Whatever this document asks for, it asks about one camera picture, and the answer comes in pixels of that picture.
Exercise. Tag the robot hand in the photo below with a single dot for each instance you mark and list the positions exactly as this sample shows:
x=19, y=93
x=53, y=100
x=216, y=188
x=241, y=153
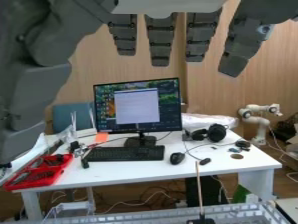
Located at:
x=27, y=83

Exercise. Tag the orange paper note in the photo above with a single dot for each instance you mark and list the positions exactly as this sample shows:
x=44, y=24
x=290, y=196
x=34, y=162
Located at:
x=101, y=137

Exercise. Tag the red tray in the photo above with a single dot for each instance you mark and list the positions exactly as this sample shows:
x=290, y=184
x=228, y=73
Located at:
x=55, y=160
x=31, y=178

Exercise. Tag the black computer monitor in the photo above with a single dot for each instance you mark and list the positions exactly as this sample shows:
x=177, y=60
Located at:
x=137, y=106

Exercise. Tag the small black device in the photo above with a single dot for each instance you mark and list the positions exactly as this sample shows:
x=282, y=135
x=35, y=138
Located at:
x=84, y=162

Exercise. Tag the black keyboard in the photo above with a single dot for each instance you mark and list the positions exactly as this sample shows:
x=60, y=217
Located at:
x=124, y=154

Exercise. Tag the white desk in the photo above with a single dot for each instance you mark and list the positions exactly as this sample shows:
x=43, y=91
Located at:
x=133, y=172

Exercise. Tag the black computer mouse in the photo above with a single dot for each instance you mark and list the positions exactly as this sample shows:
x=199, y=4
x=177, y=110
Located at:
x=177, y=158

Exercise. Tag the white plastic bag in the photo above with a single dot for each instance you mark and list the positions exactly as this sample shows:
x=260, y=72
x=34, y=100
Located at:
x=208, y=119

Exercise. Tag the black headphones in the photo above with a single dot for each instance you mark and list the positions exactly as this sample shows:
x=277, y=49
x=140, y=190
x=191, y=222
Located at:
x=217, y=132

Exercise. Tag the thin stick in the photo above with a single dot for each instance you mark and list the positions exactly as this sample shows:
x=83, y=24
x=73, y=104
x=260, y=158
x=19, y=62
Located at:
x=200, y=190

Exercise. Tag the black computer tower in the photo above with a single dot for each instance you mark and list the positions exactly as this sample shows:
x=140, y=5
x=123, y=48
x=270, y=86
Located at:
x=201, y=191

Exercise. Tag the small white jointed device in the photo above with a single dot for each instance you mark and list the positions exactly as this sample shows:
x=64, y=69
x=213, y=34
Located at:
x=260, y=121

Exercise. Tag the black plate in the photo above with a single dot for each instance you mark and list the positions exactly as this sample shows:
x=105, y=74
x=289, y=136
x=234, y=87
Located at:
x=200, y=221

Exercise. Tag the clear box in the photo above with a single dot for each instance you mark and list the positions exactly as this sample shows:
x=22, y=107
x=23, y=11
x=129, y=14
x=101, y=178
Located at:
x=248, y=214

